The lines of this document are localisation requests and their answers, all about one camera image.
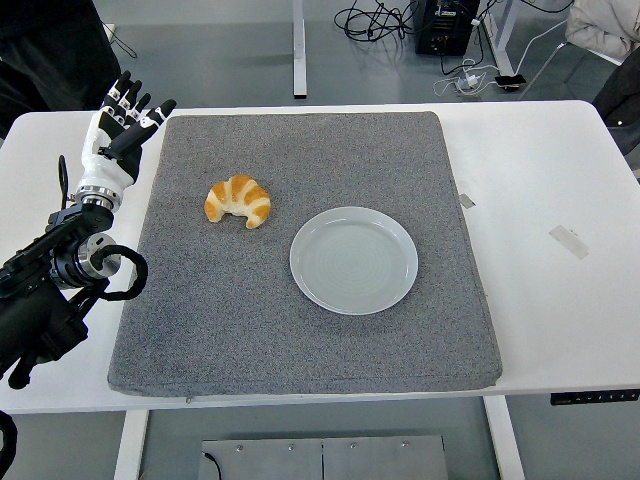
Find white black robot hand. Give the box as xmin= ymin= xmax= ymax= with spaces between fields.
xmin=77 ymin=70 xmax=178 ymax=194

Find orange white croissant bread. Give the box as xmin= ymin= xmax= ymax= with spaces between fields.
xmin=203 ymin=174 xmax=272 ymax=230

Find round grey plate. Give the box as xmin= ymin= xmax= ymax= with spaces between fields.
xmin=289 ymin=205 xmax=420 ymax=316

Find grey metal plate with screws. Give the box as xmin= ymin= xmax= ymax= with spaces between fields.
xmin=198 ymin=434 xmax=448 ymax=480

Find person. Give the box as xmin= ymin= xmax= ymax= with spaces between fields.
xmin=0 ymin=0 xmax=124 ymax=141

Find grey fabric mat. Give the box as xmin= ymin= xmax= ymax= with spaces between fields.
xmin=107 ymin=110 xmax=503 ymax=399

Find white table leg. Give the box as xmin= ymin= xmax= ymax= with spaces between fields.
xmin=482 ymin=397 xmax=526 ymax=480
xmin=113 ymin=409 xmax=150 ymax=480

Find black computer tower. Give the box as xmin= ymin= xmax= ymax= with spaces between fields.
xmin=414 ymin=0 xmax=480 ymax=56

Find black smartphone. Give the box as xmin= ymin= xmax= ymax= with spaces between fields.
xmin=494 ymin=73 xmax=528 ymax=92

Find large translucent tape piece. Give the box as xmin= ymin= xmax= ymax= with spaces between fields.
xmin=548 ymin=224 xmax=590 ymax=260

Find beige padded jacket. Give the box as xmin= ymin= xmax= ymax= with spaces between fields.
xmin=565 ymin=0 xmax=640 ymax=64

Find black garment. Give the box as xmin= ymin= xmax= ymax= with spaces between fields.
xmin=592 ymin=63 xmax=640 ymax=181

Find black table control panel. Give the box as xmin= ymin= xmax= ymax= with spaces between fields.
xmin=550 ymin=388 xmax=640 ymax=406

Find thin black floor cable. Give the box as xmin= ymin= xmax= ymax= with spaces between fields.
xmin=112 ymin=27 xmax=139 ymax=59

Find tangled black floor cables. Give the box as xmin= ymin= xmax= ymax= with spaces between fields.
xmin=333 ymin=0 xmax=421 ymax=42

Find white charger with cable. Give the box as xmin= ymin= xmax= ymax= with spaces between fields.
xmin=432 ymin=58 xmax=501 ymax=97

